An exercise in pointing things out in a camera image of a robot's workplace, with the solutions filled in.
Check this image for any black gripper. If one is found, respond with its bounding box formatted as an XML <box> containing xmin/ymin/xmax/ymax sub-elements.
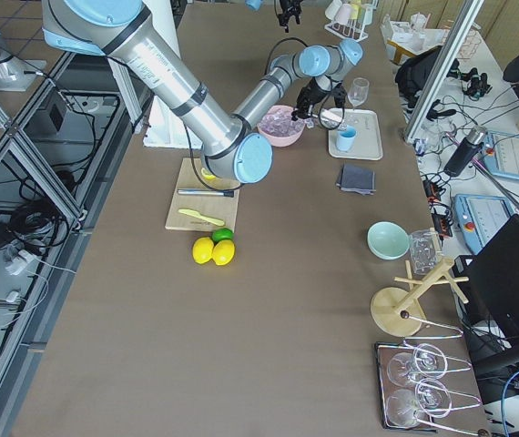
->
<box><xmin>291</xmin><ymin>78</ymin><xmax>331</xmax><ymax>121</ymax></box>
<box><xmin>276</xmin><ymin>0</ymin><xmax>300</xmax><ymax>32</ymax></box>

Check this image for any metal ice scoop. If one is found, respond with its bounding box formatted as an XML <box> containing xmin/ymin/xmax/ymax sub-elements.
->
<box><xmin>305</xmin><ymin>109</ymin><xmax>348</xmax><ymax>131</ymax></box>

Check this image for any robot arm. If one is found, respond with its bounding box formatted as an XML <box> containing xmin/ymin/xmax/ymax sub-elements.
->
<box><xmin>42</xmin><ymin>1</ymin><xmax>363</xmax><ymax>184</ymax></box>

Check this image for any light blue cup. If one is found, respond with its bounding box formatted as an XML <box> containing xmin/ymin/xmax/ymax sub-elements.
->
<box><xmin>335</xmin><ymin>126</ymin><xmax>357</xmax><ymax>152</ymax></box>

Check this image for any white cup rack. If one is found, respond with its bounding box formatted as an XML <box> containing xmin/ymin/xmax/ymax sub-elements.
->
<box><xmin>324</xmin><ymin>0</ymin><xmax>377</xmax><ymax>42</ymax></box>

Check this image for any wooden cup stand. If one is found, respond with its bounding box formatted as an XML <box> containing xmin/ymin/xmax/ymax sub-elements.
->
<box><xmin>371</xmin><ymin>239</ymin><xmax>469</xmax><ymax>339</ymax></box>

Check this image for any pink bowl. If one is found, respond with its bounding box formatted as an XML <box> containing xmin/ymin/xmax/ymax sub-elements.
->
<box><xmin>257</xmin><ymin>105</ymin><xmax>305</xmax><ymax>147</ymax></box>

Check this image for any wine glass on tray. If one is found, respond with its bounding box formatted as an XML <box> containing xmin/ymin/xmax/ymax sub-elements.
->
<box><xmin>346</xmin><ymin>77</ymin><xmax>370</xmax><ymax>125</ymax></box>

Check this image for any white rectangular tray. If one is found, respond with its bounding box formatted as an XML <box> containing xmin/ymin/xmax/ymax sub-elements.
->
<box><xmin>328</xmin><ymin>108</ymin><xmax>383</xmax><ymax>160</ymax></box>

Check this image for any grey folded cloth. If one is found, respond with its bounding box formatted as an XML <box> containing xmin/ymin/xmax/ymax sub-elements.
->
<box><xmin>336</xmin><ymin>164</ymin><xmax>376</xmax><ymax>195</ymax></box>

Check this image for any black backpack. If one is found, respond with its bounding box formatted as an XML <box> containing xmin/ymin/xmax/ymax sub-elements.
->
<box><xmin>395</xmin><ymin>46</ymin><xmax>443</xmax><ymax>109</ymax></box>

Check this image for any wooden cutting board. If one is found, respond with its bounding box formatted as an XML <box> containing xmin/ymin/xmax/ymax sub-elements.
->
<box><xmin>165</xmin><ymin>158</ymin><xmax>239</xmax><ymax>232</ymax></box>

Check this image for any metal muddler black tip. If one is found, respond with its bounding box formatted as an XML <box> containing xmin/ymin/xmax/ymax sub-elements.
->
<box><xmin>177</xmin><ymin>188</ymin><xmax>235</xmax><ymax>198</ymax></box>

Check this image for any mint green bowl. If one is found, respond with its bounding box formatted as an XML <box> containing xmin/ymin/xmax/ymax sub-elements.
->
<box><xmin>367</xmin><ymin>221</ymin><xmax>410</xmax><ymax>260</ymax></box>

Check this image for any green lime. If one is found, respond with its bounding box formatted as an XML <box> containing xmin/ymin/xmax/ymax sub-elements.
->
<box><xmin>211</xmin><ymin>228</ymin><xmax>234</xmax><ymax>243</ymax></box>

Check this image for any black thermos bottle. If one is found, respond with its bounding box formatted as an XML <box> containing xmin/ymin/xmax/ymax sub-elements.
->
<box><xmin>444</xmin><ymin>126</ymin><xmax>487</xmax><ymax>177</ymax></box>

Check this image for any yellow plastic knife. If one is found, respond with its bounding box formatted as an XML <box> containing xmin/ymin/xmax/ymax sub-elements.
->
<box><xmin>178</xmin><ymin>208</ymin><xmax>225</xmax><ymax>227</ymax></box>

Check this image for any yellow lemon right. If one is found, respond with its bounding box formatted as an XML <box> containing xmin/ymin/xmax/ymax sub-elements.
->
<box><xmin>212</xmin><ymin>239</ymin><xmax>236</xmax><ymax>266</ymax></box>

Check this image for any yellow lemon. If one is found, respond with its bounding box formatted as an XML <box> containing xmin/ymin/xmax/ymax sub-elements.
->
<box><xmin>191</xmin><ymin>237</ymin><xmax>215</xmax><ymax>264</ymax></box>
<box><xmin>212</xmin><ymin>239</ymin><xmax>236</xmax><ymax>266</ymax></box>

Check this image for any yellow lemon left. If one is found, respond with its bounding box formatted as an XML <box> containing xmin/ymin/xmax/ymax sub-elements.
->
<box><xmin>191</xmin><ymin>237</ymin><xmax>215</xmax><ymax>264</ymax></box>

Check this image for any glass jar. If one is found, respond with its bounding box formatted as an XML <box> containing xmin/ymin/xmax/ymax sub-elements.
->
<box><xmin>409</xmin><ymin>229</ymin><xmax>440</xmax><ymax>275</ymax></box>

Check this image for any lower teach pendant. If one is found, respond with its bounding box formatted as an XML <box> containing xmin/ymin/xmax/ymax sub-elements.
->
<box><xmin>453</xmin><ymin>194</ymin><xmax>514</xmax><ymax>254</ymax></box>

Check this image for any teach pendant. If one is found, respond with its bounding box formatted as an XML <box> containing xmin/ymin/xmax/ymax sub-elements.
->
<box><xmin>482</xmin><ymin>130</ymin><xmax>519</xmax><ymax>181</ymax></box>
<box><xmin>453</xmin><ymin>194</ymin><xmax>514</xmax><ymax>254</ymax></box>

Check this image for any upper teach pendant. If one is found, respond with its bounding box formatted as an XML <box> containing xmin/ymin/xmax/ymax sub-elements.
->
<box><xmin>482</xmin><ymin>130</ymin><xmax>519</xmax><ymax>181</ymax></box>

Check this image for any black monitor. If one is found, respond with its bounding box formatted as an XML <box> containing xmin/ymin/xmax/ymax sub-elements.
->
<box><xmin>465</xmin><ymin>215</ymin><xmax>519</xmax><ymax>336</ymax></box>

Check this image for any upper lying wine glass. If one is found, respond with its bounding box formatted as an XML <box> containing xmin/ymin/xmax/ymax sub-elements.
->
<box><xmin>386</xmin><ymin>343</ymin><xmax>472</xmax><ymax>387</ymax></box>

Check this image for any lying wine glass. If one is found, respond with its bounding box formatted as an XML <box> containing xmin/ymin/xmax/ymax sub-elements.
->
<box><xmin>386</xmin><ymin>343</ymin><xmax>472</xmax><ymax>387</ymax></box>
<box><xmin>385</xmin><ymin>378</ymin><xmax>483</xmax><ymax>429</ymax></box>

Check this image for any dark tray with glasses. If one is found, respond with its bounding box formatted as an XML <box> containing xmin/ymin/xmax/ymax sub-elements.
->
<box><xmin>373</xmin><ymin>341</ymin><xmax>486</xmax><ymax>431</ymax></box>

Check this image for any lower lying wine glass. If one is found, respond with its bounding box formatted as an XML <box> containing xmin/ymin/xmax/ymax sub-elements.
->
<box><xmin>385</xmin><ymin>378</ymin><xmax>483</xmax><ymax>429</ymax></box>

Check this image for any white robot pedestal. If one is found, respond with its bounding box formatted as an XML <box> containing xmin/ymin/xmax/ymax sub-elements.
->
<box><xmin>144</xmin><ymin>1</ymin><xmax>202</xmax><ymax>150</ymax></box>

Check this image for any aluminium frame post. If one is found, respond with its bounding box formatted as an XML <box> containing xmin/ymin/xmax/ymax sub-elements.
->
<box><xmin>403</xmin><ymin>0</ymin><xmax>483</xmax><ymax>145</ymax></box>

